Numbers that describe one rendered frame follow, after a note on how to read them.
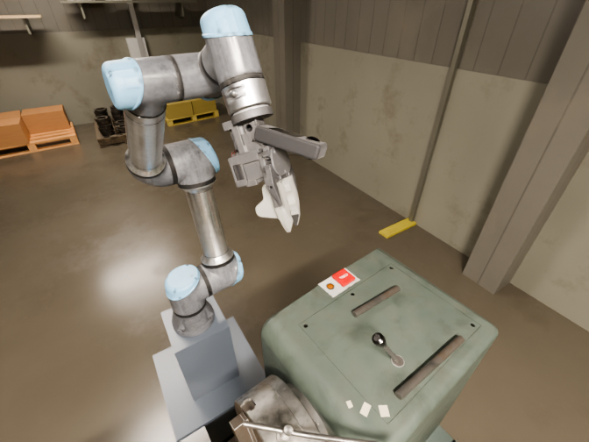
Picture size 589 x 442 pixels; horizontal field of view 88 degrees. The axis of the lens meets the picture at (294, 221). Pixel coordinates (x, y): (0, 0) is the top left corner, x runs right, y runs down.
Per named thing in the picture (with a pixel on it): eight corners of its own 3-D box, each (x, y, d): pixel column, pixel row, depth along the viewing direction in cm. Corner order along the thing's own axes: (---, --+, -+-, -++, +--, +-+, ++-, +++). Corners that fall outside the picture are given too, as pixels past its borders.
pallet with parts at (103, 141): (143, 118, 657) (136, 94, 628) (158, 138, 564) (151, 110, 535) (93, 126, 615) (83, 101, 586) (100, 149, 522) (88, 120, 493)
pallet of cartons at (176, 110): (207, 108, 719) (204, 89, 695) (221, 117, 661) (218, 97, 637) (155, 116, 667) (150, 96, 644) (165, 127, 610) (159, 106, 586)
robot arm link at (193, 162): (200, 287, 115) (153, 142, 91) (235, 270, 123) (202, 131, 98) (212, 303, 106) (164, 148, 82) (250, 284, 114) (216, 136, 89)
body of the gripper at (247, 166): (257, 182, 60) (237, 120, 57) (296, 173, 56) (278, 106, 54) (237, 191, 53) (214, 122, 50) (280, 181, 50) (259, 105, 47)
